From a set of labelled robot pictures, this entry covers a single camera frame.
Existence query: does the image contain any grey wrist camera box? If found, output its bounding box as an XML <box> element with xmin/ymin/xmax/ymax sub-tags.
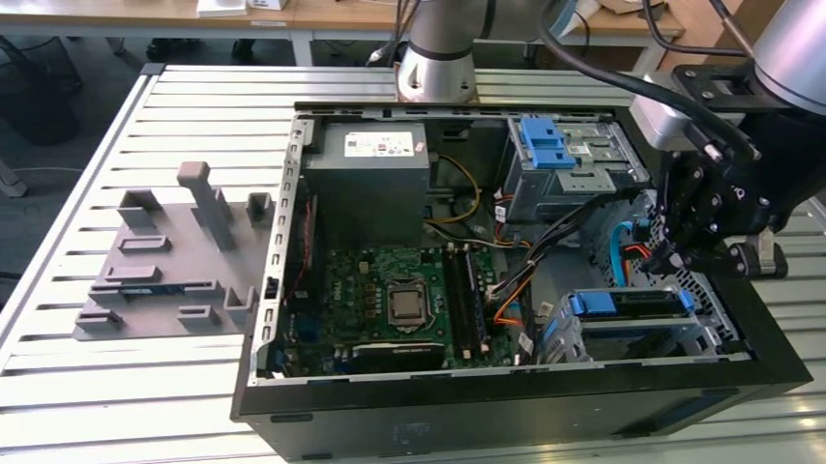
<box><xmin>629</xmin><ymin>94</ymin><xmax>715</xmax><ymax>152</ymax></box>

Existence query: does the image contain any metal drive cage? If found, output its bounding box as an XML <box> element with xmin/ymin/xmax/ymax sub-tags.
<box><xmin>501</xmin><ymin>115</ymin><xmax>653</xmax><ymax>226</ymax></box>

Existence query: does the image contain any silver CPU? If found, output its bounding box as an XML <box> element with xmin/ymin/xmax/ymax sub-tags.
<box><xmin>390</xmin><ymin>288</ymin><xmax>429</xmax><ymax>323</ymax></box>

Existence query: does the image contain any thin black hanging cable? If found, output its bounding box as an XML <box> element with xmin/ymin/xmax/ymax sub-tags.
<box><xmin>367</xmin><ymin>0</ymin><xmax>421</xmax><ymax>67</ymax></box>

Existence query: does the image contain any black graphics card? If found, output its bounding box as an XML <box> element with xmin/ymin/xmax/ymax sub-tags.
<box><xmin>351</xmin><ymin>341</ymin><xmax>447</xmax><ymax>373</ymax></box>

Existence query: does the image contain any blue plastic drive latch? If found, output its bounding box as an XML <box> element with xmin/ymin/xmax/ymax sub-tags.
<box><xmin>519</xmin><ymin>117</ymin><xmax>569</xmax><ymax>170</ymax></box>

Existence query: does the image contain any large white box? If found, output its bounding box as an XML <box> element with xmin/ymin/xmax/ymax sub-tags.
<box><xmin>196</xmin><ymin>0</ymin><xmax>251</xmax><ymax>18</ymax></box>

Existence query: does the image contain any wooden desk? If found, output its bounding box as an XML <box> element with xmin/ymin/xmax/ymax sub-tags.
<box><xmin>0</xmin><ymin>0</ymin><xmax>687</xmax><ymax>73</ymax></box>

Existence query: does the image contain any white grey wire bundle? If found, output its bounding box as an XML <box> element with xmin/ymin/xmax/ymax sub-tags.
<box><xmin>425</xmin><ymin>221</ymin><xmax>534</xmax><ymax>250</ymax></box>

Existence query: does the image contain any grey power supply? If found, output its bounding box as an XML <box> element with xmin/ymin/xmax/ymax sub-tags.
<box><xmin>300</xmin><ymin>120</ymin><xmax>433</xmax><ymax>247</ymax></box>

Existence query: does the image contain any black mesh bin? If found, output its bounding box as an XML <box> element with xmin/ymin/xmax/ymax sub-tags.
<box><xmin>0</xmin><ymin>33</ymin><xmax>86</xmax><ymax>146</ymax></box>

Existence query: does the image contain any white furniture foot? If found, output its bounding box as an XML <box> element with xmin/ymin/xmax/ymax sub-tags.
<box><xmin>0</xmin><ymin>159</ymin><xmax>31</xmax><ymax>198</ymax></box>

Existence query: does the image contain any blue data wire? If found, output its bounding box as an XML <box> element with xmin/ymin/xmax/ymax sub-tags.
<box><xmin>606</xmin><ymin>217</ymin><xmax>653</xmax><ymax>291</ymax></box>

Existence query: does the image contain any black RAM slot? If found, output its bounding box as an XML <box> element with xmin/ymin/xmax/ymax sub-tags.
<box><xmin>445</xmin><ymin>245</ymin><xmax>467</xmax><ymax>357</ymax></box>

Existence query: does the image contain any wooden cabinet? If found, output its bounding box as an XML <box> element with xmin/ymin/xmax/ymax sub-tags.
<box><xmin>657</xmin><ymin>0</ymin><xmax>786</xmax><ymax>73</ymax></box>

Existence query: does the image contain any green motherboard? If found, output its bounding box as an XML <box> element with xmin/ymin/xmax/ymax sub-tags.
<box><xmin>283</xmin><ymin>244</ymin><xmax>522</xmax><ymax>377</ymax></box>

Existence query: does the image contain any yellow wire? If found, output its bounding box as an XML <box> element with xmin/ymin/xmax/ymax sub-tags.
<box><xmin>425</xmin><ymin>154</ymin><xmax>483</xmax><ymax>226</ymax></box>

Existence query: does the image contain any grey parts rack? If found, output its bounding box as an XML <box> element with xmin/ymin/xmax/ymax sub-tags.
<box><xmin>71</xmin><ymin>161</ymin><xmax>279</xmax><ymax>342</ymax></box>

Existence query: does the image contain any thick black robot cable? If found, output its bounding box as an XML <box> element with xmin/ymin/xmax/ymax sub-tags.
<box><xmin>539</xmin><ymin>0</ymin><xmax>765</xmax><ymax>161</ymax></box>

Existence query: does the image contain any black PC case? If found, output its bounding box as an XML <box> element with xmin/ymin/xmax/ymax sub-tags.
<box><xmin>230</xmin><ymin>101</ymin><xmax>813</xmax><ymax>463</ymax></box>

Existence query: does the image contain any installed RAM stick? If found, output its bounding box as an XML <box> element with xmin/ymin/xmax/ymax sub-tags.
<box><xmin>462</xmin><ymin>246</ymin><xmax>491</xmax><ymax>350</ymax></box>

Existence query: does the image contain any black cable bundle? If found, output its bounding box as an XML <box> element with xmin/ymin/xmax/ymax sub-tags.
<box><xmin>499</xmin><ymin>192</ymin><xmax>647</xmax><ymax>301</ymax></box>

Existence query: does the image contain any cardboard piece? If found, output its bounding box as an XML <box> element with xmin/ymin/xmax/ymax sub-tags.
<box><xmin>599</xmin><ymin>0</ymin><xmax>666</xmax><ymax>15</ymax></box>

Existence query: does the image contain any metal disk bay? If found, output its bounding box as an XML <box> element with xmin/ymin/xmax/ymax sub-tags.
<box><xmin>538</xmin><ymin>284</ymin><xmax>741</xmax><ymax>366</ymax></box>

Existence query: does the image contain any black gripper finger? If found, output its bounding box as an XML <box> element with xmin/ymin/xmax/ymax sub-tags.
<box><xmin>677</xmin><ymin>161</ymin><xmax>730</xmax><ymax>272</ymax></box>
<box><xmin>642</xmin><ymin>152</ymin><xmax>689</xmax><ymax>275</ymax></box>

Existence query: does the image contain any orange front panel wire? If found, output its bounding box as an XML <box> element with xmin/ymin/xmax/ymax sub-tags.
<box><xmin>493</xmin><ymin>284</ymin><xmax>531</xmax><ymax>330</ymax></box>

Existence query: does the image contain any CPU socket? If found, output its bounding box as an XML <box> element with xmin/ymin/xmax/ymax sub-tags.
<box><xmin>383</xmin><ymin>275</ymin><xmax>435</xmax><ymax>335</ymax></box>

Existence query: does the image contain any orange power wire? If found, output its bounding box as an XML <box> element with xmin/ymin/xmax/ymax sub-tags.
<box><xmin>618</xmin><ymin>243</ymin><xmax>659</xmax><ymax>265</ymax></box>

